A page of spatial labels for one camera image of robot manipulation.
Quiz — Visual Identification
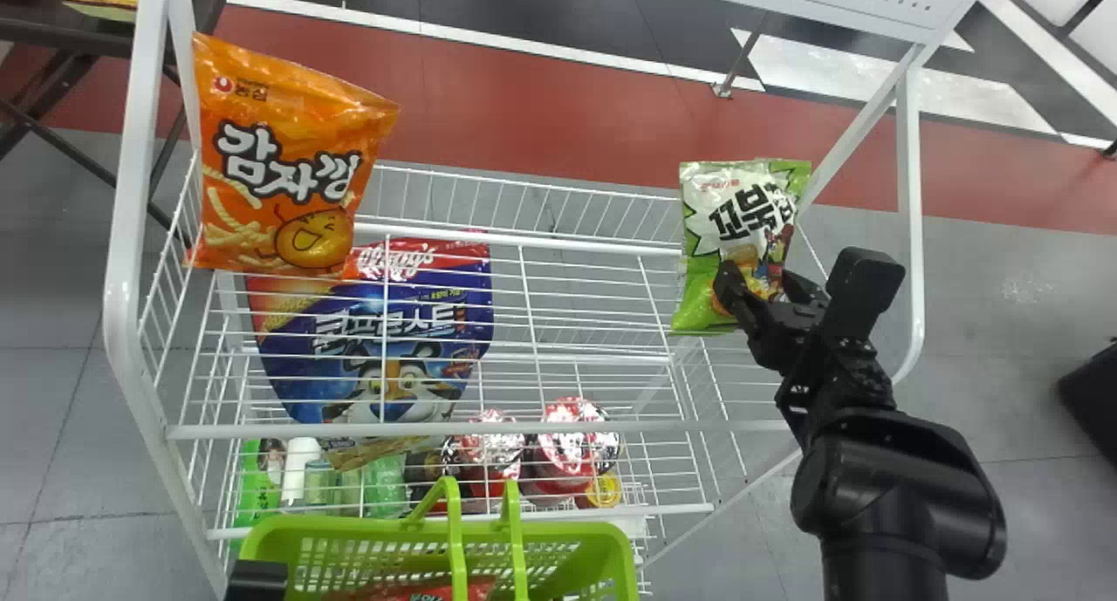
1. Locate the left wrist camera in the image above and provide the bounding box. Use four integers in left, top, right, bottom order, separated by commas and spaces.
224, 559, 290, 601

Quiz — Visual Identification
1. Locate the red snack packet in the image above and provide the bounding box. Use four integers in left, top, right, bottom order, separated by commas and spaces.
347, 580, 499, 601

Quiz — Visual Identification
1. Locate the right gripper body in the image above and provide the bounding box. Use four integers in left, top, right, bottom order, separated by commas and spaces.
744, 298, 832, 375

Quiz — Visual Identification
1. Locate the red noodle cup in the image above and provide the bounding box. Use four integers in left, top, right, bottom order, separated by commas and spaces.
526, 397, 623, 509
439, 408, 530, 508

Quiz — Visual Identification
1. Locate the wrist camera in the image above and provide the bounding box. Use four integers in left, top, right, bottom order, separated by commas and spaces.
824, 247, 908, 344
224, 559, 290, 601

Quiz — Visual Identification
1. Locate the white bottle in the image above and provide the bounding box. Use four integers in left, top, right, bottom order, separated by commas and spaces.
280, 436, 323, 505

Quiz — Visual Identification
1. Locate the white wire rack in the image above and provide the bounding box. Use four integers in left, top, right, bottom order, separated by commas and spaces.
102, 0, 1001, 601

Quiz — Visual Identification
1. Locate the green basket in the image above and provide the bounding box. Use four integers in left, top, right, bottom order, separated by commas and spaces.
236, 475, 641, 601

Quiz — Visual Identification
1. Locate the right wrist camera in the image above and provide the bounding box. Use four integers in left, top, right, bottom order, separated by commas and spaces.
824, 247, 908, 344

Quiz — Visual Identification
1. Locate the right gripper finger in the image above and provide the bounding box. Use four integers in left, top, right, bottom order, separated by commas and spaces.
710, 260, 771, 335
771, 270, 830, 309

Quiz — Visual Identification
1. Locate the green snack packet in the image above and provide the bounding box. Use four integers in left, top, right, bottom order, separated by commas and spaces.
669, 157, 813, 337

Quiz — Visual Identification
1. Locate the blue cereal bag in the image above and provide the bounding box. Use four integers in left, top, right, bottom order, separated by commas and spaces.
245, 236, 496, 429

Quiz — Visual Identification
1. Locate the orange snack packet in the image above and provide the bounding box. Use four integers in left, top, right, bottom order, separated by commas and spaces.
184, 31, 401, 278

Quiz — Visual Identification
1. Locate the green bottle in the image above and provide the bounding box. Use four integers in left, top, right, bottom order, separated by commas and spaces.
360, 455, 410, 520
233, 439, 285, 532

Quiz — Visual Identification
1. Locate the dark side table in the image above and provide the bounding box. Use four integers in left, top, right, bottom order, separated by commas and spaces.
0, 0, 238, 229

